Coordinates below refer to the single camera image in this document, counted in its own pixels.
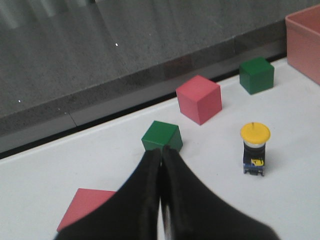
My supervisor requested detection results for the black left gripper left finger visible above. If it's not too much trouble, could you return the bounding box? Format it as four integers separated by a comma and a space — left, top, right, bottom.
56, 148, 162, 240

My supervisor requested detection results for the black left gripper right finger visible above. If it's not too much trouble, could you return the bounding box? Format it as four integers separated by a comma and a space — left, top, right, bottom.
160, 146, 279, 240

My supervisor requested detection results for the yellow push button switch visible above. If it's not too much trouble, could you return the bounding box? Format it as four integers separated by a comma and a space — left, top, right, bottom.
240, 122, 271, 176

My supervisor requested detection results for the pink wooden cube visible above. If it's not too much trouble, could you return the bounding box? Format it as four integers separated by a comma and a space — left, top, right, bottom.
56, 188, 116, 233
175, 75, 222, 125

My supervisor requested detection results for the left green wooden cube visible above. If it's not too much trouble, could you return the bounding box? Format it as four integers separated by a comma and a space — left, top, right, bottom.
141, 120, 183, 152

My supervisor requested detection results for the green wooden cube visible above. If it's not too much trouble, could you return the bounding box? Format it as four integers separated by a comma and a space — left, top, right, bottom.
141, 120, 183, 152
239, 57, 275, 95

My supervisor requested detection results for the right green wooden cube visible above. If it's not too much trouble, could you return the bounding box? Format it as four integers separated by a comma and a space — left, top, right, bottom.
239, 57, 275, 95

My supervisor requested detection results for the grey stone ledge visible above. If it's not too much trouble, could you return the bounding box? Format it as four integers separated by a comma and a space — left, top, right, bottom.
0, 0, 317, 153

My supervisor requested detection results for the pink plastic bin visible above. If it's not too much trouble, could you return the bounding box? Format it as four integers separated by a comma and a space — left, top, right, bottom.
285, 4, 320, 84

